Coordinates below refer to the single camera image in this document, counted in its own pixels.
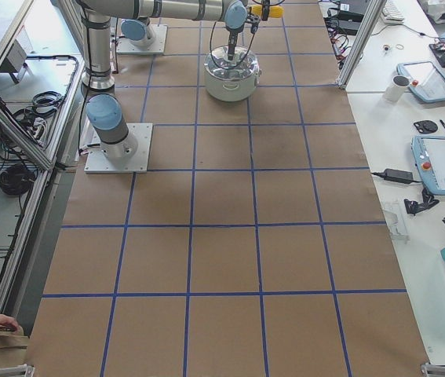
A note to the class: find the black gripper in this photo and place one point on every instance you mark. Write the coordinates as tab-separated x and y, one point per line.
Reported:
232	38
265	11

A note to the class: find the yellow corn cob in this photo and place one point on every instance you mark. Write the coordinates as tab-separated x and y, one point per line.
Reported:
274	11

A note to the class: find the glass pot lid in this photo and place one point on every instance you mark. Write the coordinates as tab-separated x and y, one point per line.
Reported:
244	64

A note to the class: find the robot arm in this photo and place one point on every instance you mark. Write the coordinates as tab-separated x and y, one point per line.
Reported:
143	31
103	110

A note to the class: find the pale green electric pot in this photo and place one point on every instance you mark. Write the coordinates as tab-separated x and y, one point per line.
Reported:
231	91

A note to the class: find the person hand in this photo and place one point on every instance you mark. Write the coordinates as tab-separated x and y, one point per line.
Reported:
8	323

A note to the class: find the white mug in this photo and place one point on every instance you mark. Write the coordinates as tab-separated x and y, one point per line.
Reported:
396	88

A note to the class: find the far teach pendant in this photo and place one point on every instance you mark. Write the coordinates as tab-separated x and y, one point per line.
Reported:
427	80

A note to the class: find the teach pendant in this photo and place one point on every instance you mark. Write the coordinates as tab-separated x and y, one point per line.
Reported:
427	80
429	156

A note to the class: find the black round disc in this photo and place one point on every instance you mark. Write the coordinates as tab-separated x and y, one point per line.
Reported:
425	126

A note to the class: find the black power adapter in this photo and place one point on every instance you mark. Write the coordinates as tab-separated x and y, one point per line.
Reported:
398	176

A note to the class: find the grey metal box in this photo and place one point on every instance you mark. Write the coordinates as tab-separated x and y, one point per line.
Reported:
14	63

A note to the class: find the clear plastic box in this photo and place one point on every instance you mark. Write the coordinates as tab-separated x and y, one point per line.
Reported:
395	221

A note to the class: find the black clip part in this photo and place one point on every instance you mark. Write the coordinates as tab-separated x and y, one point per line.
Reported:
413	207

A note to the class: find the near teach pendant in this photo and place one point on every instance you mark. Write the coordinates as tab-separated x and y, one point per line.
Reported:
429	156

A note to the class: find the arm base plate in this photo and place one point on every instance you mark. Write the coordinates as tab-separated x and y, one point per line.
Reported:
146	46
128	156

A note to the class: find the aluminium frame post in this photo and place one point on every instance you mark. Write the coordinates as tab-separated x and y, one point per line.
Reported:
369	21

